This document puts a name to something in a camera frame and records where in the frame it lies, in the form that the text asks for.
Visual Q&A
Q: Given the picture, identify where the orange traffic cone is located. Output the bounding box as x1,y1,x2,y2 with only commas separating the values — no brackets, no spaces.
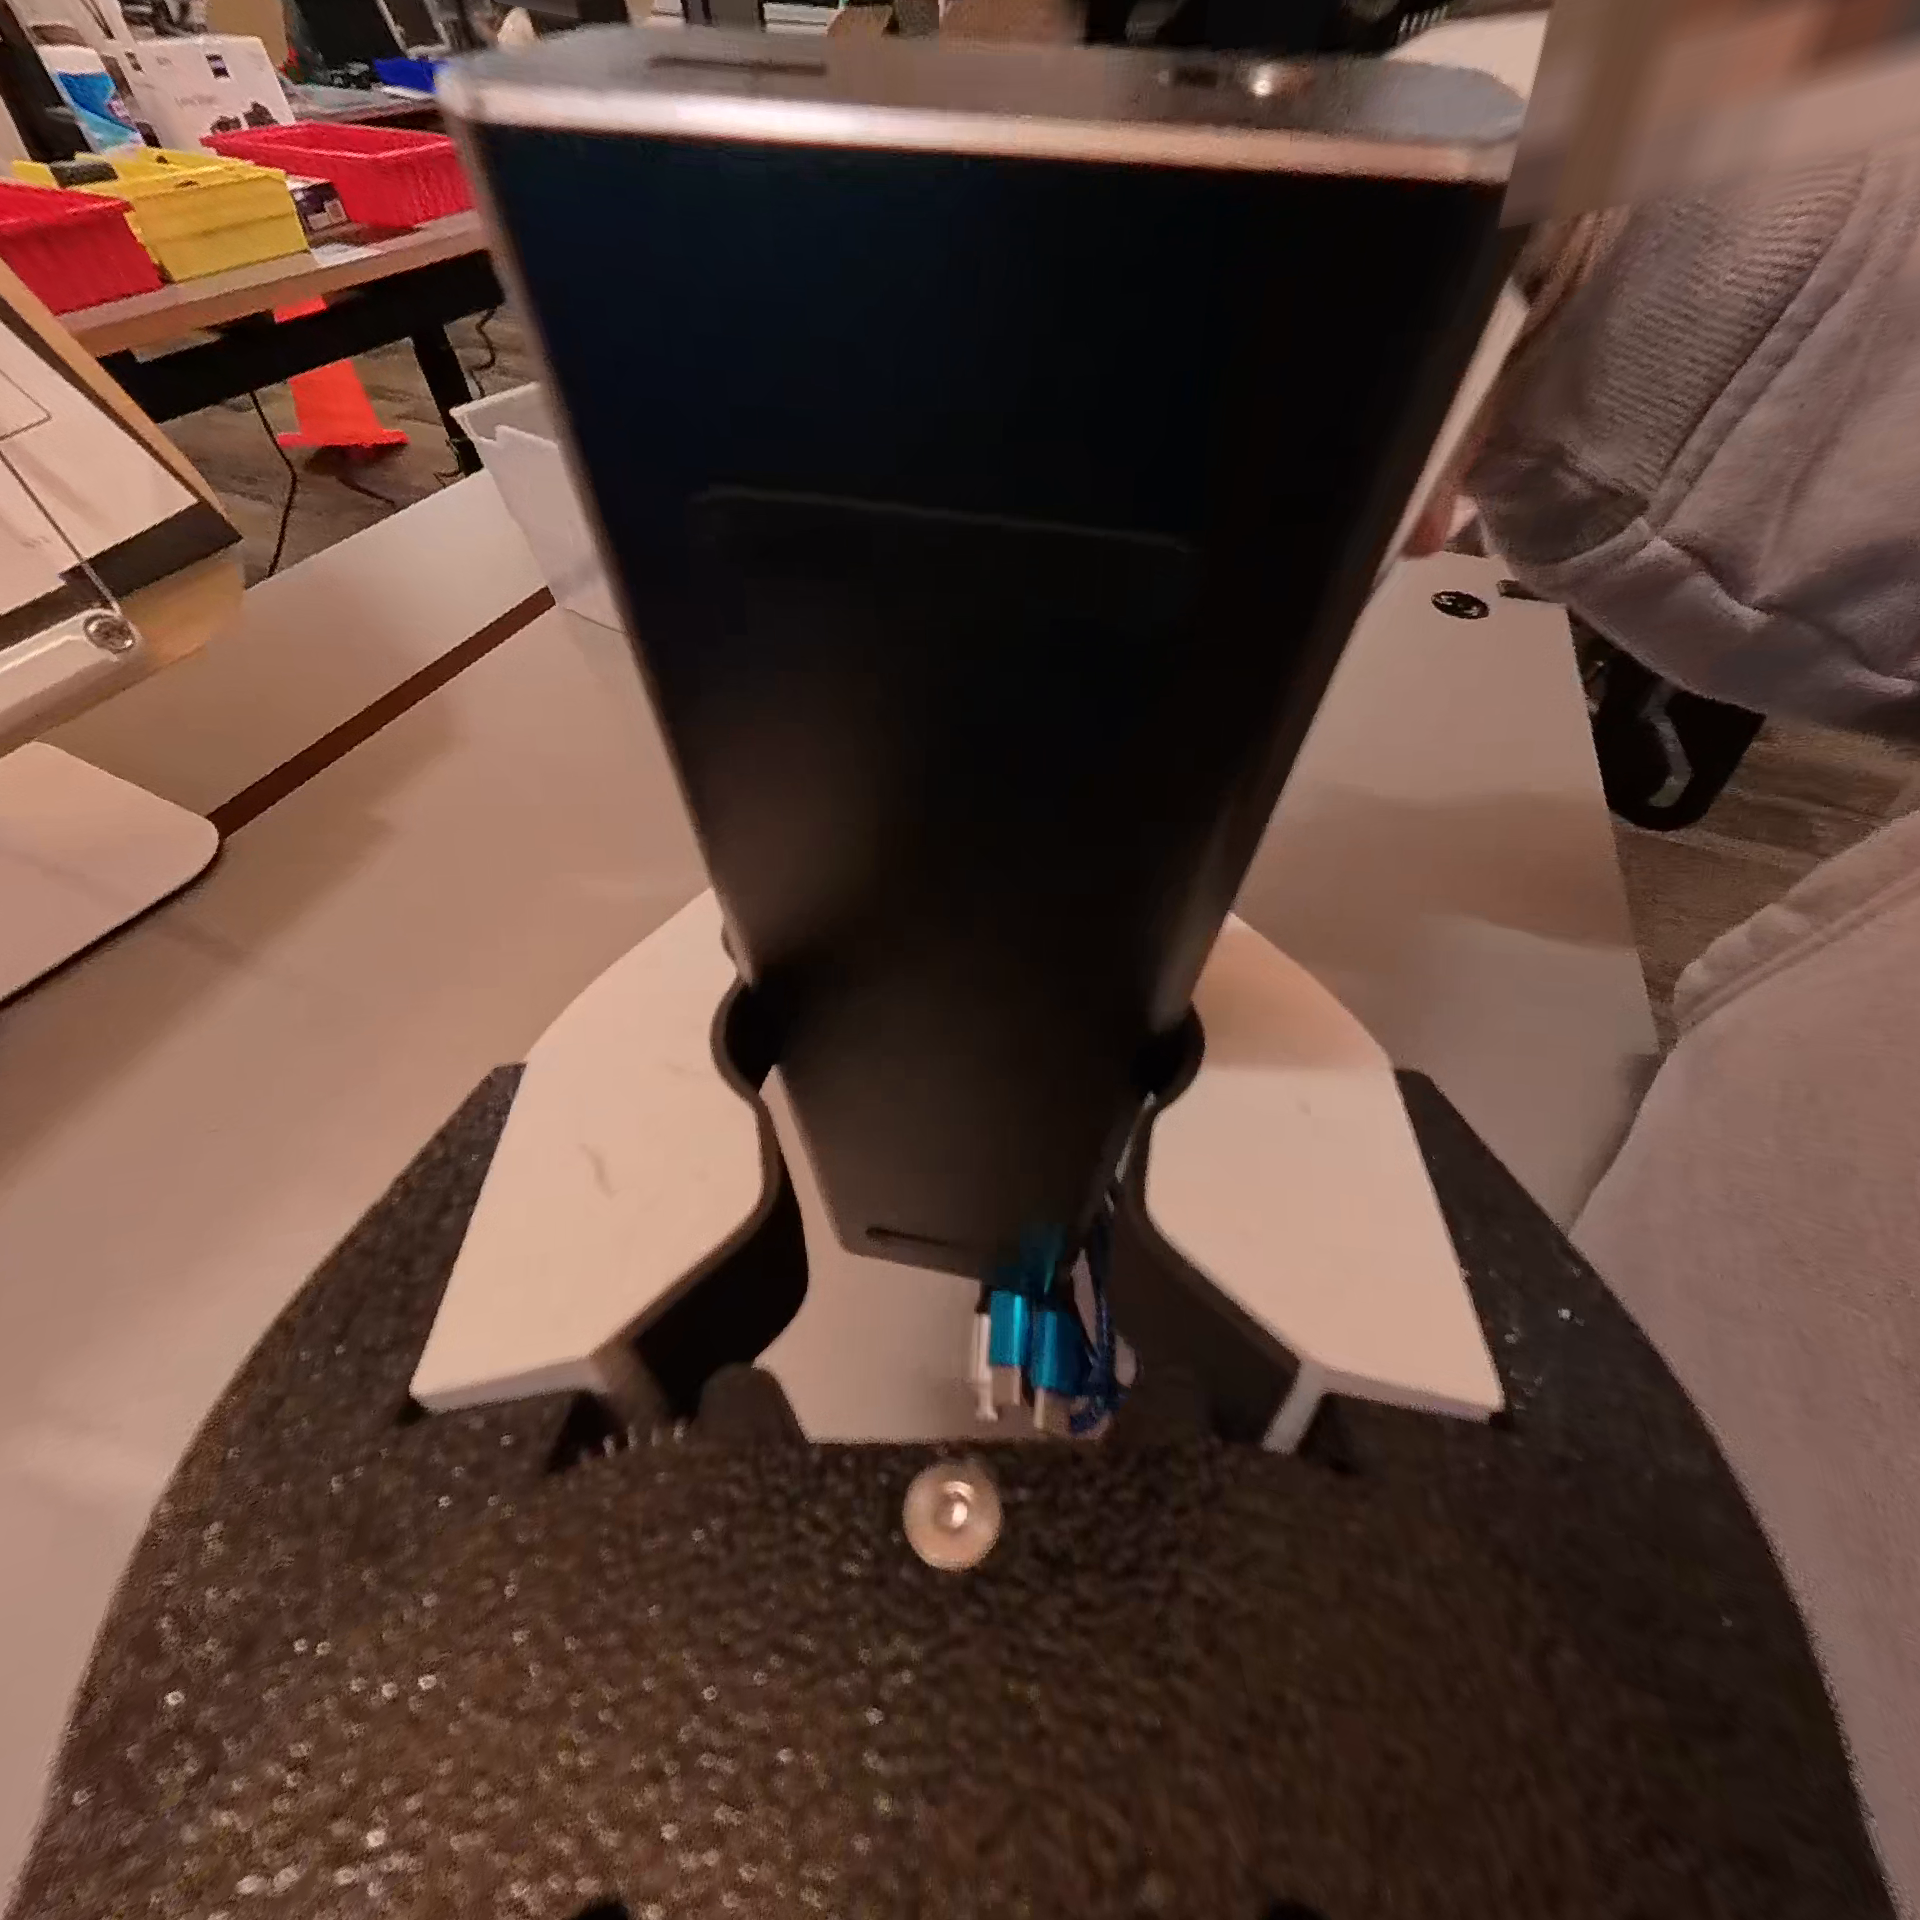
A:
275,296,415,457

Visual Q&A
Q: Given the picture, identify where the white sign holder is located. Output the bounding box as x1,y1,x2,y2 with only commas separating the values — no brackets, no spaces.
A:
0,263,250,1002

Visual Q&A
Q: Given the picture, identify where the person's right forearm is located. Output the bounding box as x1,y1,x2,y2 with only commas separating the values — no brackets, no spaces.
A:
1464,150,1920,740

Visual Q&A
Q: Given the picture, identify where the black usb hub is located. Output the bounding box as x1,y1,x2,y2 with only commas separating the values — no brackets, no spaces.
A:
439,28,1532,1263

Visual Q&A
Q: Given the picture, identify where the white cardboard box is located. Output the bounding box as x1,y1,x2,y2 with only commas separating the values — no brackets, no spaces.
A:
129,30,298,152

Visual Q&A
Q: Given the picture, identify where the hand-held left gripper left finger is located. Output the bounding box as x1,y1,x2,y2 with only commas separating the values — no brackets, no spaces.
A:
405,892,816,1414

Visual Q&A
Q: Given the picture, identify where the wooden desk with black legs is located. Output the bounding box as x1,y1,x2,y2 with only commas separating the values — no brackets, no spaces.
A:
59,209,508,431

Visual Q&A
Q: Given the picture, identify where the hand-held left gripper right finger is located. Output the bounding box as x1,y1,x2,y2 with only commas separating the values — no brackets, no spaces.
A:
1140,913,1508,1454

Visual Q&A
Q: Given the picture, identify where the clear plastic bin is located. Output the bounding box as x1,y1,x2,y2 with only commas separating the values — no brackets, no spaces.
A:
449,381,633,632

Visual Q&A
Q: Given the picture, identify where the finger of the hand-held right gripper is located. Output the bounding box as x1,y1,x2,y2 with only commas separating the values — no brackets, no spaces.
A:
1409,287,1536,562

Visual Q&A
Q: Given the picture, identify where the yellow plastic bin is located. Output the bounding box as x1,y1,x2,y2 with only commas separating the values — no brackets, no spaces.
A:
11,146,314,287

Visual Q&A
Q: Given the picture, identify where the red plastic bin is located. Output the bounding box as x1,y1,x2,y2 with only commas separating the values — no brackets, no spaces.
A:
0,181,167,317
200,118,479,238

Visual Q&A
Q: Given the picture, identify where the person in beige hoodie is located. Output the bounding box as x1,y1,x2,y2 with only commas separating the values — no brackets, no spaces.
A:
1569,815,1920,1920

